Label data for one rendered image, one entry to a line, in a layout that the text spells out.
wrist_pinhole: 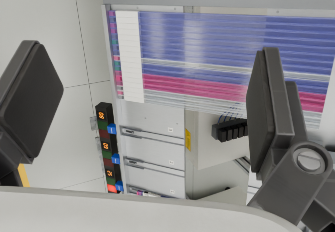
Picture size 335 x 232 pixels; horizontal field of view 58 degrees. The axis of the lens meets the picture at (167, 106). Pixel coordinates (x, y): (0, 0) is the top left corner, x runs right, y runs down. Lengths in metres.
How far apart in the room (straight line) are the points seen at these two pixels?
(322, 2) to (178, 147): 0.49
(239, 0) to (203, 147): 0.68
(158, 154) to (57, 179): 1.04
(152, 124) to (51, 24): 0.83
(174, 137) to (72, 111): 0.90
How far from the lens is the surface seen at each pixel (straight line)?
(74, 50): 1.54
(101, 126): 0.96
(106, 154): 1.01
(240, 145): 1.31
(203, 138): 1.18
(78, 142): 1.74
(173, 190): 0.96
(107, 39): 0.79
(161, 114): 0.82
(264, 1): 0.66
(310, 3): 0.66
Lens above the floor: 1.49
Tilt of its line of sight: 57 degrees down
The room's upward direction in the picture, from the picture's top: 136 degrees clockwise
